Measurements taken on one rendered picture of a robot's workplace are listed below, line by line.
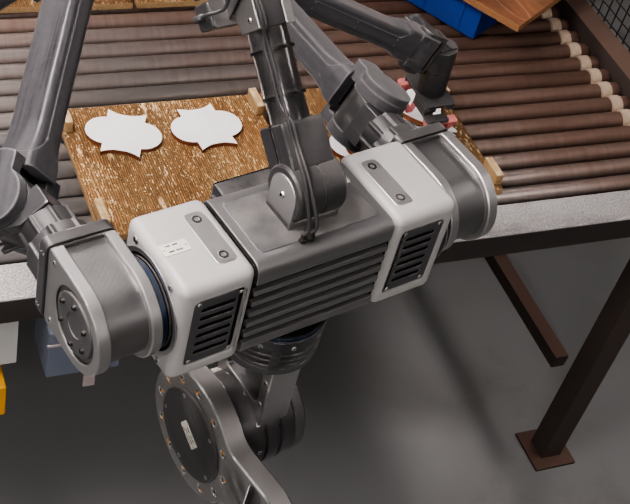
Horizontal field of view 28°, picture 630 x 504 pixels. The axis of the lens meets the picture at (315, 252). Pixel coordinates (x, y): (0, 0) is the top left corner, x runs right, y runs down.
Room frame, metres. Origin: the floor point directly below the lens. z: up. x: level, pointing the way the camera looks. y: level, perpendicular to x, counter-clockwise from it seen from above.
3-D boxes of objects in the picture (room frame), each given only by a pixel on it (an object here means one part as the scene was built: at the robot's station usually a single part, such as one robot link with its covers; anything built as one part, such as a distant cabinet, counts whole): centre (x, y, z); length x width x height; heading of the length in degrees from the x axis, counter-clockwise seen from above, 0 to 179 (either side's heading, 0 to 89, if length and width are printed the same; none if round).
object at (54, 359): (1.46, 0.37, 0.77); 0.14 x 0.11 x 0.18; 122
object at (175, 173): (1.80, 0.29, 0.93); 0.41 x 0.35 x 0.02; 123
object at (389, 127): (1.36, -0.07, 1.45); 0.09 x 0.08 x 0.12; 135
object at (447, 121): (1.98, -0.15, 1.05); 0.07 x 0.07 x 0.09; 34
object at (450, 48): (2.01, -0.12, 1.19); 0.07 x 0.06 x 0.07; 45
